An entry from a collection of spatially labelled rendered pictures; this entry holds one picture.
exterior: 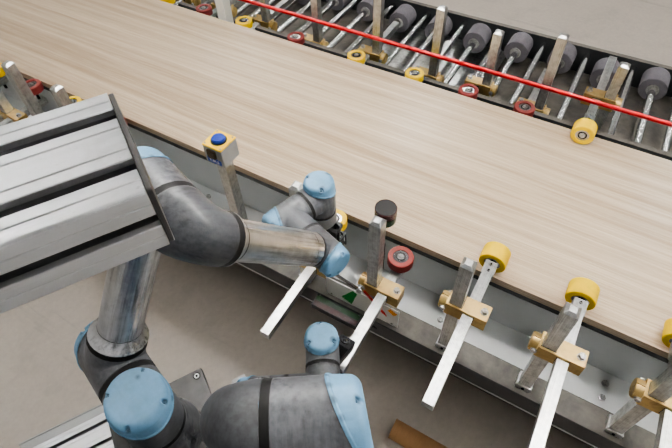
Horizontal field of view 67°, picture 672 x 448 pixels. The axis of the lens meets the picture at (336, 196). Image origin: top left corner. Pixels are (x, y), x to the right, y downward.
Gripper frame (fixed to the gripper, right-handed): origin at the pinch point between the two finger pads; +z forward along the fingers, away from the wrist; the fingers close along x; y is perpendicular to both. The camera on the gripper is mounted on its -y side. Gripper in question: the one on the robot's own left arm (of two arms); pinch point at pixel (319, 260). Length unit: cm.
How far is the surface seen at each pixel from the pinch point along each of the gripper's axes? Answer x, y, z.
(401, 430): -3, 34, 90
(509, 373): 9, 59, 28
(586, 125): 95, 53, 0
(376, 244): 6.1, 14.9, -10.5
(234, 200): 6.1, -35.3, -0.2
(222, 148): 5.6, -33.8, -24.1
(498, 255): 27, 44, 0
